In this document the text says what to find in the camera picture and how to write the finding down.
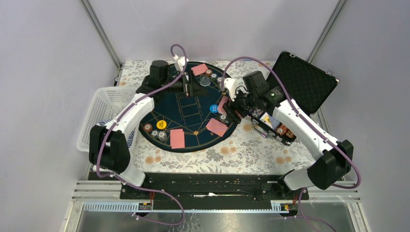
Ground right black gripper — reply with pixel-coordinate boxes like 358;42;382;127
222;86;257;125

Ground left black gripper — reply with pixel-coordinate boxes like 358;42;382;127
162;70;209;98

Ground red playing card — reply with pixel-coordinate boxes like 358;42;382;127
171;129;186;150
170;129;186;150
214;124;228;137
191;63;208;76
206;118;228;137

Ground red five chip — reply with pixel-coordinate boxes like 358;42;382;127
143;123;153;132
205;69;213;77

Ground blue dealer button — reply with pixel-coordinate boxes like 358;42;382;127
209;104;219;114

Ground red card deck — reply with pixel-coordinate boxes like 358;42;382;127
217;95;229;116

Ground yellow dealer button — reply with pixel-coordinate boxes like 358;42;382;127
156;120;167;130

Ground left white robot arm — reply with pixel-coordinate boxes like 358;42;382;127
88;56;194;199

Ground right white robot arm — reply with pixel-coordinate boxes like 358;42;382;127
220;71;353;199

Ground clear plastic disc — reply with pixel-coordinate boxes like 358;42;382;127
199;76;211;87

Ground round dark blue poker mat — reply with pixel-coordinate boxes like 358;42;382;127
139;64;237;153

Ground red chip row in case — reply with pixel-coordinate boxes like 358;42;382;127
275;125;295;139

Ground black chip carrying case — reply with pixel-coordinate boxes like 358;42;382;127
249;50;339;145

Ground floral tablecloth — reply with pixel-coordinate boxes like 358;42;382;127
119;60;315;174

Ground striped blue white cloth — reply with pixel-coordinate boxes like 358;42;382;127
96;119;136;148

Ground white plastic basket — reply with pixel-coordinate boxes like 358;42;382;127
76;87;136;152

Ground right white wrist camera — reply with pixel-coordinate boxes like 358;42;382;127
221;78;239;102

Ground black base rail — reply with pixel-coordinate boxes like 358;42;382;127
120;173;309;210

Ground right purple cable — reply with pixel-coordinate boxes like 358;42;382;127
220;56;362;232

